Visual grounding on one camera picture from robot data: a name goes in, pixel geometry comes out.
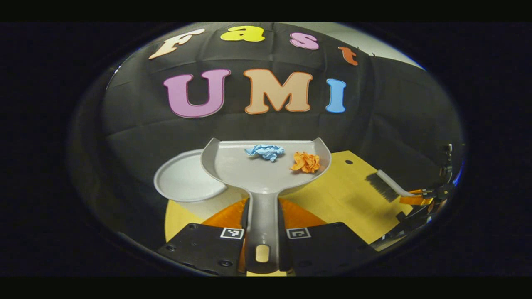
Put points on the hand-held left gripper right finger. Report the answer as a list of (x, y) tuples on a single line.
[(328, 245)]

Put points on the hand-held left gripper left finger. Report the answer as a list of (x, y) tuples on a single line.
[(195, 247)]

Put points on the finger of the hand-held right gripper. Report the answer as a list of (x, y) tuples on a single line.
[(413, 200)]

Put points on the small grey broom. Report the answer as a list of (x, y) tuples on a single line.
[(384, 187)]

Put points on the white ribbed garbage bin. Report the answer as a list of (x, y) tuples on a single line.
[(187, 178)]

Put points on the orange paper scrap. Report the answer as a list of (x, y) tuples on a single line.
[(306, 162)]

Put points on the grey plastic dustpan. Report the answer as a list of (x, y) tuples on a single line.
[(266, 174)]

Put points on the blue paper scrap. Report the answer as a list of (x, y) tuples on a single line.
[(266, 151)]

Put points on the black backdrop cloth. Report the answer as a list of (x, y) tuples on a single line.
[(274, 128)]

